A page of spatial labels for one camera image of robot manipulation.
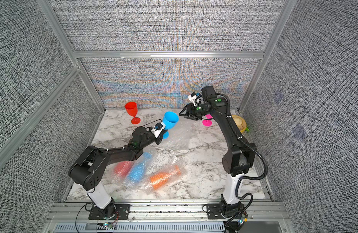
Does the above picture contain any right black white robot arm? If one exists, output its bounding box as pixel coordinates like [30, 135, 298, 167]
[179, 97, 261, 219]

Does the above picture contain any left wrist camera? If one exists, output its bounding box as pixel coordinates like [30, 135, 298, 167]
[151, 122, 167, 138]

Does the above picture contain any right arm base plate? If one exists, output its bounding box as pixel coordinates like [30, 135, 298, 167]
[206, 202, 245, 219]

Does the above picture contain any pink plastic wine glass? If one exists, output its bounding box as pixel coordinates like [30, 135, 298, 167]
[202, 114, 213, 127]

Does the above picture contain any aluminium front rail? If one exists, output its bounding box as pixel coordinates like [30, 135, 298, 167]
[47, 200, 290, 222]

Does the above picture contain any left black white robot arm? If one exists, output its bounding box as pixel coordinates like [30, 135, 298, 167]
[68, 126, 168, 215]

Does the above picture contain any black corrugated cable hose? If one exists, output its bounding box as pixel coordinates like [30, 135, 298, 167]
[215, 93, 269, 231]

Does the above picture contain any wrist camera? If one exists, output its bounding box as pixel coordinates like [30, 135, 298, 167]
[151, 122, 167, 138]
[188, 85, 217, 106]

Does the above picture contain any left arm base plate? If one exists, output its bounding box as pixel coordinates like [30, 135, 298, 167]
[88, 204, 131, 220]

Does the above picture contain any wrapped red wine glass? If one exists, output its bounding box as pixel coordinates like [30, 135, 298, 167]
[112, 161, 134, 183]

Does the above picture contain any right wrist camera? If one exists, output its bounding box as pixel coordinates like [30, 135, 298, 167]
[188, 85, 217, 106]

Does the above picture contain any blue wine glass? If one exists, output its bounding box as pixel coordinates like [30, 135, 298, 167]
[124, 152, 153, 188]
[162, 111, 179, 139]

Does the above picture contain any red plastic wine glass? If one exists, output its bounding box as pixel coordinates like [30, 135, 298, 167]
[125, 102, 141, 124]

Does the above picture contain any orange wine glass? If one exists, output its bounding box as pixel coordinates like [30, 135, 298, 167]
[145, 164, 184, 192]

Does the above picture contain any yellow bowl with buns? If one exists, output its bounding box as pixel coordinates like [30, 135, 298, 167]
[232, 115, 249, 133]

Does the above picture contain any clear bubble wrap sheet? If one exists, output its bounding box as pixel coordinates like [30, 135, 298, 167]
[158, 121, 196, 150]

